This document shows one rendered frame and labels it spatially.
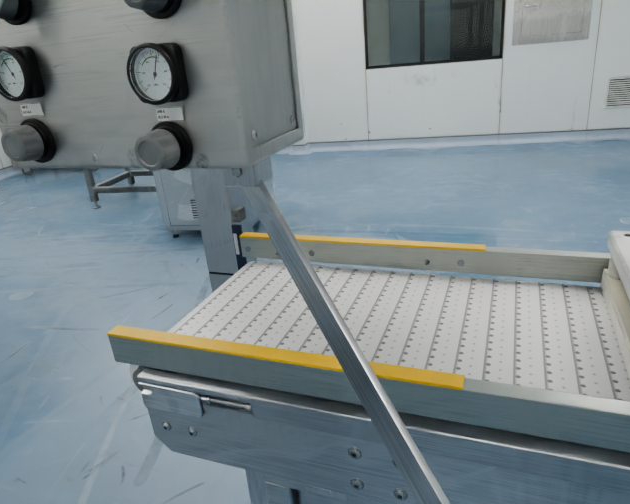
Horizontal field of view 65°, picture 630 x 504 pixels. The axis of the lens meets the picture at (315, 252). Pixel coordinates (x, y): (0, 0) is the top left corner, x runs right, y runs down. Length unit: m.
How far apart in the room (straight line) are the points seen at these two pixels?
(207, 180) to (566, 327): 0.50
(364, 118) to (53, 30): 5.41
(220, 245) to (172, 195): 2.61
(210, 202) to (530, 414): 0.53
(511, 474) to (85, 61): 0.44
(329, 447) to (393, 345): 0.12
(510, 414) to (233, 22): 0.33
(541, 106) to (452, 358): 5.36
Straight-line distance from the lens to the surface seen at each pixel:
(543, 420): 0.41
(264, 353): 0.45
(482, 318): 0.56
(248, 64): 0.35
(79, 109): 0.41
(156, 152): 0.34
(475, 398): 0.40
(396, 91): 5.69
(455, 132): 5.73
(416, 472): 0.33
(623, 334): 0.53
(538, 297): 0.62
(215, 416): 0.52
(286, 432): 0.49
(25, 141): 0.43
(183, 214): 3.39
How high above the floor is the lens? 1.11
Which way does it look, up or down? 22 degrees down
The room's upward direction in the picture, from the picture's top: 5 degrees counter-clockwise
